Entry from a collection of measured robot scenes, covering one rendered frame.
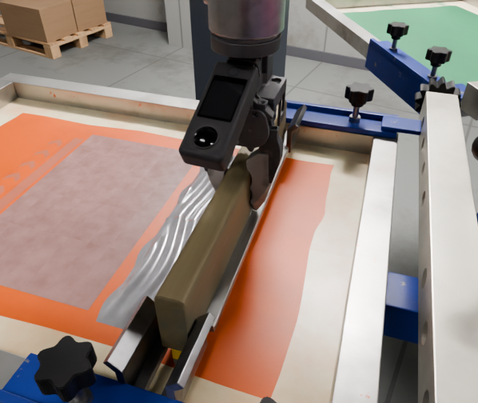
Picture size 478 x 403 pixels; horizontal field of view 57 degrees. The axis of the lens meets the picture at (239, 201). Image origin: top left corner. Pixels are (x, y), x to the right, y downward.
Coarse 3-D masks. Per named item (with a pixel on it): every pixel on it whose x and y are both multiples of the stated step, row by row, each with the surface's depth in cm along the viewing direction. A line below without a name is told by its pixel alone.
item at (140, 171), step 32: (0, 128) 81; (32, 128) 81; (64, 128) 81; (96, 128) 81; (0, 160) 73; (64, 160) 73; (96, 160) 73; (128, 160) 73; (160, 160) 73; (288, 160) 73; (64, 192) 66; (96, 192) 66; (128, 192) 66; (160, 192) 66; (288, 192) 66; (320, 192) 66; (288, 224) 60
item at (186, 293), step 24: (240, 168) 52; (216, 192) 49; (240, 192) 49; (216, 216) 45; (240, 216) 50; (192, 240) 42; (216, 240) 43; (192, 264) 40; (216, 264) 44; (168, 288) 38; (192, 288) 38; (216, 288) 46; (168, 312) 38; (192, 312) 39; (168, 336) 40
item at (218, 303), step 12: (276, 180) 62; (264, 204) 57; (252, 216) 55; (252, 228) 54; (240, 240) 52; (252, 240) 53; (240, 252) 50; (228, 264) 49; (240, 264) 49; (228, 276) 47; (228, 288) 46; (216, 300) 45; (216, 312) 44; (216, 324) 43
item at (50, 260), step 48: (48, 192) 66; (0, 240) 58; (48, 240) 58; (96, 240) 58; (144, 240) 58; (0, 288) 51; (48, 288) 51; (96, 288) 51; (240, 288) 51; (288, 288) 51; (96, 336) 46; (240, 336) 46; (288, 336) 46; (240, 384) 42
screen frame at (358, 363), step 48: (0, 96) 86; (48, 96) 88; (96, 96) 84; (144, 96) 84; (336, 144) 75; (384, 144) 70; (384, 192) 60; (384, 240) 53; (384, 288) 47; (0, 384) 38; (336, 384) 38
